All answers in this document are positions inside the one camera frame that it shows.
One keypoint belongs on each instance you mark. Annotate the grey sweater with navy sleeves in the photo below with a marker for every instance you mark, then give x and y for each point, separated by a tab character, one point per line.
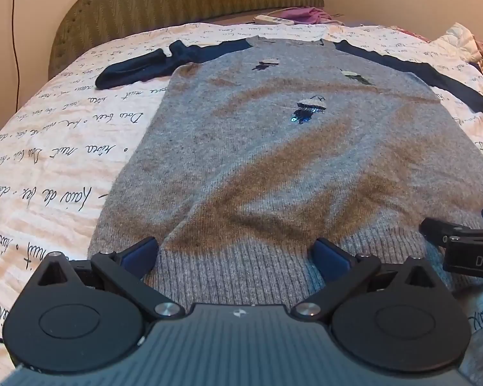
265	148

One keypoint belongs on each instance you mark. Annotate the white power strip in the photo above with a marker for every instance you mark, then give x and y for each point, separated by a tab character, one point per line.
273	19

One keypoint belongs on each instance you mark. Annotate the purple cloth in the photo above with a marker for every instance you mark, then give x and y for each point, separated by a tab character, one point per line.
314	14

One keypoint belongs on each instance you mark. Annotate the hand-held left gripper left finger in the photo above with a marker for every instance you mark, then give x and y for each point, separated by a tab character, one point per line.
139	255

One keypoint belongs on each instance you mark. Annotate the white garment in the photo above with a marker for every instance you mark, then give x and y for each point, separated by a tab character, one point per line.
459	42

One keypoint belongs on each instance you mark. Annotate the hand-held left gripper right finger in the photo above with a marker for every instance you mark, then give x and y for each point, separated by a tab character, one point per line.
330	261

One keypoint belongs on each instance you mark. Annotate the white quilt with script print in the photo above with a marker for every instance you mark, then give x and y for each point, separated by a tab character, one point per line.
44	169

